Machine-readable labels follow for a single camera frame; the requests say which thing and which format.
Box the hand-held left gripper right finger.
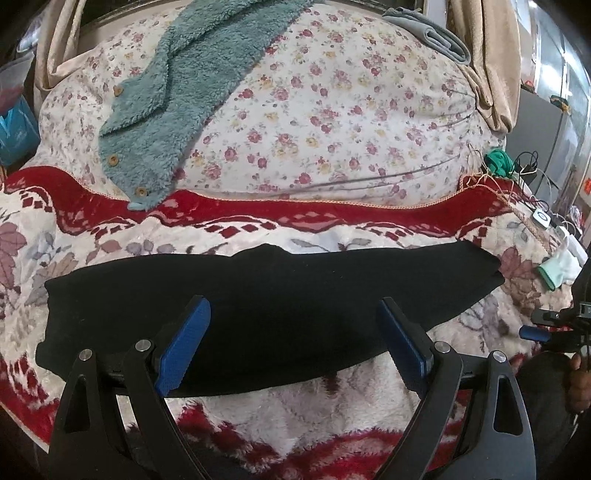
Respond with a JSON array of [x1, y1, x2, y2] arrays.
[[375, 296, 539, 480]]

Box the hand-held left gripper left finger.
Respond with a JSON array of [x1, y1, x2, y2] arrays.
[[46, 294, 218, 480]]

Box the grey cabinet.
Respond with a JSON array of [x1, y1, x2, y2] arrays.
[[517, 88, 583, 208]]

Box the green yarn ball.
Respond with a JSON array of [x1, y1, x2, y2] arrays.
[[482, 148, 515, 178]]

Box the person's right hand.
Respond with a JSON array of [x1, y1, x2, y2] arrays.
[[568, 353, 591, 414]]

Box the clear plastic bag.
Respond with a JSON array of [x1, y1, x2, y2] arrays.
[[0, 51, 36, 114]]

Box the white and green sock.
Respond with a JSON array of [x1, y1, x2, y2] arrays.
[[536, 249, 585, 291]]

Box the black pants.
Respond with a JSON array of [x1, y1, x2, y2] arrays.
[[34, 244, 506, 400]]

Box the beige curtain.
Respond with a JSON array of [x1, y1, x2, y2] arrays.
[[32, 0, 121, 107], [448, 0, 522, 132]]

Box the metal window frame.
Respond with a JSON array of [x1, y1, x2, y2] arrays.
[[519, 0, 591, 144]]

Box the red white floral blanket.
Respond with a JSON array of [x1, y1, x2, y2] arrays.
[[0, 166, 578, 480]]

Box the person's dark clothing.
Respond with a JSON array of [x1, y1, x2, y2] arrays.
[[515, 353, 578, 467]]

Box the white floral quilt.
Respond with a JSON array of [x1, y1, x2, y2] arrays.
[[37, 0, 509, 206]]

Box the black cables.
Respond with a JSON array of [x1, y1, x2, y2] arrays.
[[508, 150, 557, 208]]

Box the teal fleece garment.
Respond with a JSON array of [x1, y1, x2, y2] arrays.
[[99, 0, 315, 212]]

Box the grey folded cloth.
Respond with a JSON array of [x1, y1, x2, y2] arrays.
[[381, 7, 472, 65]]

